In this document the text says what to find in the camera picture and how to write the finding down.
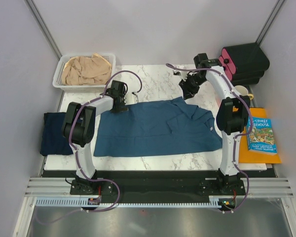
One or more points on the orange folder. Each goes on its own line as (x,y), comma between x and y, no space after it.
(246,156)

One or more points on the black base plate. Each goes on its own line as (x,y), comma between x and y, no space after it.
(154,186)

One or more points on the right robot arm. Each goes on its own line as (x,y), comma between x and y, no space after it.
(231,119)

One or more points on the aluminium rail frame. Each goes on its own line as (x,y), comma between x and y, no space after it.
(255,187)

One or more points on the folded navy t shirt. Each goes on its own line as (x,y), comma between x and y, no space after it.
(53,142)

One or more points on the black pink drawer unit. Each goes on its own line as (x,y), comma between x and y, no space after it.
(244,64)

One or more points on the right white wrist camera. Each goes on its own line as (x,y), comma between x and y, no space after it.
(180,74)

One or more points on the yellow mug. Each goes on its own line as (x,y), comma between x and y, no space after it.
(244,91)

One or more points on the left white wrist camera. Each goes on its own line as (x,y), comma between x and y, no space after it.
(131,98)

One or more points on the white cable duct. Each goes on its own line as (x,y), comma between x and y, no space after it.
(99,202)

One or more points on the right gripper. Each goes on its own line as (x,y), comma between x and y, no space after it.
(188,92)

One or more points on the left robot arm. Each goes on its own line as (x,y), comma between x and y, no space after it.
(79,128)

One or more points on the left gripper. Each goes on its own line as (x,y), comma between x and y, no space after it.
(118,108)

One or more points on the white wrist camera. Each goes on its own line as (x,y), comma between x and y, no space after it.
(131,98)
(180,74)

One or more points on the blue treehouse book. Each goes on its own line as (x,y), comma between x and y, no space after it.
(261,139)

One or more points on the beige t shirt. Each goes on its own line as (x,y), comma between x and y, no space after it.
(82,70)

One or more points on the blue t shirt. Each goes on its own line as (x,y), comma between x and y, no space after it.
(158,128)

